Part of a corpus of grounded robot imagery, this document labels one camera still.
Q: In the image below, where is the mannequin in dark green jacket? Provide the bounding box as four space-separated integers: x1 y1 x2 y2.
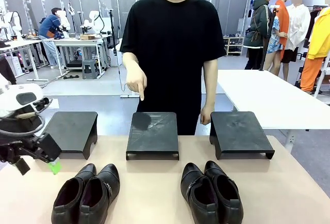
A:
243 0 275 70

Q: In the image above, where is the yellow and orange hanging garment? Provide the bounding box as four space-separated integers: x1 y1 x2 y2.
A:
300 7 330 93

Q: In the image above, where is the white lab desk with box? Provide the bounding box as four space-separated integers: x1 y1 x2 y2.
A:
53 36 113 78

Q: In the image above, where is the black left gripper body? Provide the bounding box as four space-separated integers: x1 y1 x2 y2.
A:
0 130 42 165

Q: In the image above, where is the person's left hand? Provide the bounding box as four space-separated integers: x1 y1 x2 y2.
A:
200 104 216 126

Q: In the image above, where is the background person in white shirt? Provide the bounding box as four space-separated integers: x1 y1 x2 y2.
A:
280 0 311 64

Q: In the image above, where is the large white table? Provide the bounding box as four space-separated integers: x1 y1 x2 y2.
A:
216 69 330 155

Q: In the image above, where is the white shoe rack shelf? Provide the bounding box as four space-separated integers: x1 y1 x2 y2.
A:
222 35 244 56

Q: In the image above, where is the white computer tower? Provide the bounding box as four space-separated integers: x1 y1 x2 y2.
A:
109 46 123 68

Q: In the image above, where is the black leather shoe with buckle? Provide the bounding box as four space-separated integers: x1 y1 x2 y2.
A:
180 162 220 224
204 160 244 224
78 163 121 224

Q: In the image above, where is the black shoe stand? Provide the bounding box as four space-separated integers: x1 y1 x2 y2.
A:
125 111 179 161
209 111 275 160
42 111 98 160

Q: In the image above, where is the mannequin in orange vest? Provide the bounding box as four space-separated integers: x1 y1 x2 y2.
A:
263 0 292 81

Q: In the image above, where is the background person in blue jacket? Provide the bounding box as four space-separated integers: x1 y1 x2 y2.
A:
38 7 65 69

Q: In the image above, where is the person's black t-shirt torso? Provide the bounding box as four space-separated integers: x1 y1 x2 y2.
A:
120 0 227 136

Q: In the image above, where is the person's left forearm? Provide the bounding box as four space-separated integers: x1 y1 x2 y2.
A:
202 58 219 108

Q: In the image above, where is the person's right hand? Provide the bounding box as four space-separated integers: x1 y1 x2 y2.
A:
125 64 148 102

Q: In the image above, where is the long white lab desk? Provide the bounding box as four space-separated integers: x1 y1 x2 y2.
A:
0 39 49 82

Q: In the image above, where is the black leather shoe without buckle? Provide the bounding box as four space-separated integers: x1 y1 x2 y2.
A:
51 163 97 224

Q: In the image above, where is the dark hanging garment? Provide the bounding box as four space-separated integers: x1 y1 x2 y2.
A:
0 55 17 85

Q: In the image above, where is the grey plastic stool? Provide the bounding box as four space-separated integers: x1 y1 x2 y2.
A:
82 59 100 80

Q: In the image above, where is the person's right forearm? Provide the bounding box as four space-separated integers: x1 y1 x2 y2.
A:
122 52 141 75

